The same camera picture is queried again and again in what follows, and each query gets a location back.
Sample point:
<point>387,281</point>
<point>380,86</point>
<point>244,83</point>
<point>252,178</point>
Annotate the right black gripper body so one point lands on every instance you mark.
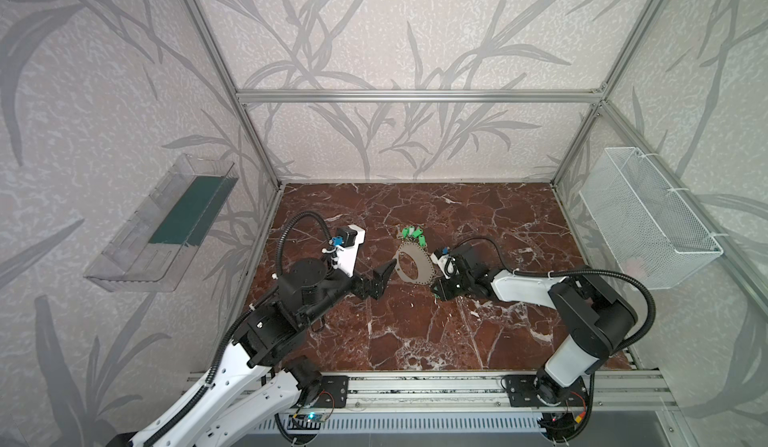
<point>454,280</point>

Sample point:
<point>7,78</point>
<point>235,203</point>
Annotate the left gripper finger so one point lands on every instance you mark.
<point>374,287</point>
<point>383,273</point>

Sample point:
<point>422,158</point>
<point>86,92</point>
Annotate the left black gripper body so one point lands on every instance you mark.
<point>364,285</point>

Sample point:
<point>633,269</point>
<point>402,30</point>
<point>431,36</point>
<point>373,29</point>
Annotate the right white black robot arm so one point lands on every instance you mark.
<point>596,316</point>

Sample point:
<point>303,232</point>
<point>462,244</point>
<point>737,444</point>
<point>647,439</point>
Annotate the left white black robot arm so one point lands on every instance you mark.
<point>249,379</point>

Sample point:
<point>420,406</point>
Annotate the green circuit board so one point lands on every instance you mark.
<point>312,420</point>

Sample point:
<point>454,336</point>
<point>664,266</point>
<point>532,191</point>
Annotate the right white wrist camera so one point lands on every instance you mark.
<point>443,259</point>

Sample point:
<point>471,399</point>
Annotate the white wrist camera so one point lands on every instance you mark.
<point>443,259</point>
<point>345,244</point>

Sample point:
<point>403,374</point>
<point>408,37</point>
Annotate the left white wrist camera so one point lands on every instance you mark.
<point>345,244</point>

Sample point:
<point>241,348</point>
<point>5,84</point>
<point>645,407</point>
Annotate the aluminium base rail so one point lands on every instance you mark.
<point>488,391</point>

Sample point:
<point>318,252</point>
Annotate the clear plastic wall bin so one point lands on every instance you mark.
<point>154,248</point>

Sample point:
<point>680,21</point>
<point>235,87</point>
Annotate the white wire mesh basket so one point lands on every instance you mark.
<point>651,231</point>

